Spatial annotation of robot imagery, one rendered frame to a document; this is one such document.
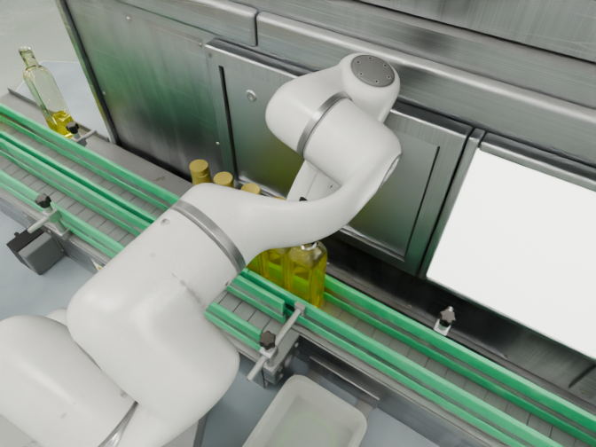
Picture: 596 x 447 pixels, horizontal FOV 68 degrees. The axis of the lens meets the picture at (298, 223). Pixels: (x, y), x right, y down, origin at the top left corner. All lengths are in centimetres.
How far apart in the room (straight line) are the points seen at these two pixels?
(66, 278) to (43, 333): 84
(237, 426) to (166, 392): 63
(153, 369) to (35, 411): 12
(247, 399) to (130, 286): 68
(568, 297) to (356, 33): 51
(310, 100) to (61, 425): 36
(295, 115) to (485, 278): 50
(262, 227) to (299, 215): 3
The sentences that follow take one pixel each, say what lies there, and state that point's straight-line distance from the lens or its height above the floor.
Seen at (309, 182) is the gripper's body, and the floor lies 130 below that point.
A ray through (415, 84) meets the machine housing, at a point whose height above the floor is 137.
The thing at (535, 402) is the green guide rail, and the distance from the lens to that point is 91.
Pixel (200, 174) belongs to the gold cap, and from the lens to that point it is 81.
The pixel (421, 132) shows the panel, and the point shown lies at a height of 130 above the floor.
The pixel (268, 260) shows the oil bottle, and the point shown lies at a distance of 82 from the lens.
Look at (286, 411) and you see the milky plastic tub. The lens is 97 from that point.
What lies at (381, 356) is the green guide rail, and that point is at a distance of 84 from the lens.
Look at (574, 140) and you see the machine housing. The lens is 63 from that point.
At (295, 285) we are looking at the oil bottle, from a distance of 83.
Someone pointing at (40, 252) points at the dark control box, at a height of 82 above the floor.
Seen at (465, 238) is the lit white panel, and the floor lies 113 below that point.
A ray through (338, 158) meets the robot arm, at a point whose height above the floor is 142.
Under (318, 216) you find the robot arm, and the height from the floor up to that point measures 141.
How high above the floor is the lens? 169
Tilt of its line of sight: 49 degrees down
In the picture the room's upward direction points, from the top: straight up
